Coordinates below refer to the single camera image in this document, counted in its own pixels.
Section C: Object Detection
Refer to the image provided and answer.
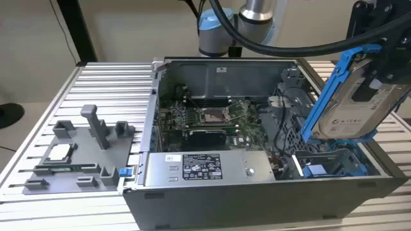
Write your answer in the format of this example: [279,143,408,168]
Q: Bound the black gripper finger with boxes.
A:
[351,36,411,102]

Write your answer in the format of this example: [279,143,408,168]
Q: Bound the hard disk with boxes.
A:
[301,44,411,146]

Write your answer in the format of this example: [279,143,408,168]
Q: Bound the black power wire with connector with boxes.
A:
[269,154,291,171]

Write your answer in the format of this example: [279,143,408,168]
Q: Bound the metal disk bay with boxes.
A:
[288,146,383,180]

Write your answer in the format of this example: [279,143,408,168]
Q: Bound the black RAM slot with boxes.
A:
[188,121,230,128]

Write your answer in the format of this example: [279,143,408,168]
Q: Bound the blue carrier in bay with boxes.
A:
[303,165,328,179]

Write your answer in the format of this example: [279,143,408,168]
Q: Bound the metal socket cover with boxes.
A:
[224,101,250,121]

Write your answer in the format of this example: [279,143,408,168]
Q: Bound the green motherboard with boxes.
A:
[156,96,270,152]

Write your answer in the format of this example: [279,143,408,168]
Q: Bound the CPU socket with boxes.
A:
[198,107,232,122]

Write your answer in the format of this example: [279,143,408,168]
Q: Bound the black PC case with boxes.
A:
[122,56,408,229]

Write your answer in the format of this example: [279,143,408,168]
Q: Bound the silver power supply unit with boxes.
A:
[142,151,276,187]

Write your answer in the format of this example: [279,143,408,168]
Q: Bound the grey parts rack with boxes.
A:
[21,104,137,195]

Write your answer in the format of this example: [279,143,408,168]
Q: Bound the green RAM stick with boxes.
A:
[36,163,97,169]

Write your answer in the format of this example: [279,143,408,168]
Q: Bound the silver CPU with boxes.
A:
[48,145,73,161]

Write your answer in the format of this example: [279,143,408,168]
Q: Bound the black round base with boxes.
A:
[0,103,25,129]

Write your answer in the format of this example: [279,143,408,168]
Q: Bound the thick black cable hose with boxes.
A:
[208,0,385,58]

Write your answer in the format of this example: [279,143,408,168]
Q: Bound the blue disk wire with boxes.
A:
[328,138,359,154]

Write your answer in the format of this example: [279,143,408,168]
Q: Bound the black metal post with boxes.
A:
[62,0,98,63]

